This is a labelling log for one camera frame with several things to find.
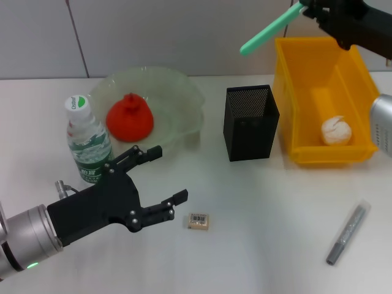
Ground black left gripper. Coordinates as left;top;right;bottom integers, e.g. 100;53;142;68
47;145;189;247

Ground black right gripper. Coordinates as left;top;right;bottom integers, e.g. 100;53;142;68
301;0;392;61

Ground green white pen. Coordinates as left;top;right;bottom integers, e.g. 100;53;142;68
239;2;304;57

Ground beige eraser with barcode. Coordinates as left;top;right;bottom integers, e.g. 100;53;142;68
185;212;213;232

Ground red orange fruit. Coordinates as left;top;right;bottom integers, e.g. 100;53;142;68
105;92;155;143

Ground clear green-label water bottle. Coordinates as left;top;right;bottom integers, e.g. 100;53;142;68
64;94;116;184

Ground white paper ball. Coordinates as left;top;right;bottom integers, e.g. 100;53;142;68
320;114;353;146

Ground grey marker pen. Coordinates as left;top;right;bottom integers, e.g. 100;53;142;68
325;200;371;266

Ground green glass fruit plate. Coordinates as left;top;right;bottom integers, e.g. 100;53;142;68
88;66;205;154

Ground black mesh pen holder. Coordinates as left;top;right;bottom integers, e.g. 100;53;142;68
222;84;281;162

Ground yellow plastic bin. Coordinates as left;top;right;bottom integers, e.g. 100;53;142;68
273;36;381;168

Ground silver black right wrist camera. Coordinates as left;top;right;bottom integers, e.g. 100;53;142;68
369;92;392;159

